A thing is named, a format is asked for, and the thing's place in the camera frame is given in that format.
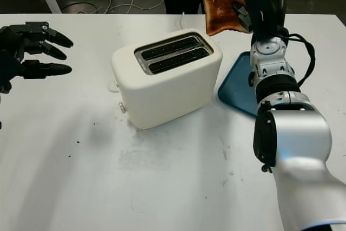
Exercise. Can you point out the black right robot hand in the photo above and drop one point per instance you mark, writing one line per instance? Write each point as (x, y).
(266, 12)

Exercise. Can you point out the blue plastic tray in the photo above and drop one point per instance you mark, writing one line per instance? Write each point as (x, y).
(238, 90)

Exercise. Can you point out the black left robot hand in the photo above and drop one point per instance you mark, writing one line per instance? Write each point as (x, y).
(10, 52)

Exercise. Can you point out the slice of toast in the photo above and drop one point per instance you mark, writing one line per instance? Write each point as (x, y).
(220, 9)

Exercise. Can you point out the cream toaster lever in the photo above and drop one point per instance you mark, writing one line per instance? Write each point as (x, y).
(112, 87)

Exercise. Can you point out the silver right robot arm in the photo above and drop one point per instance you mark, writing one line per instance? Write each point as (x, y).
(294, 139)

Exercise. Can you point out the cream two-slot toaster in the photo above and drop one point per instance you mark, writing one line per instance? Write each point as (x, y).
(167, 85)

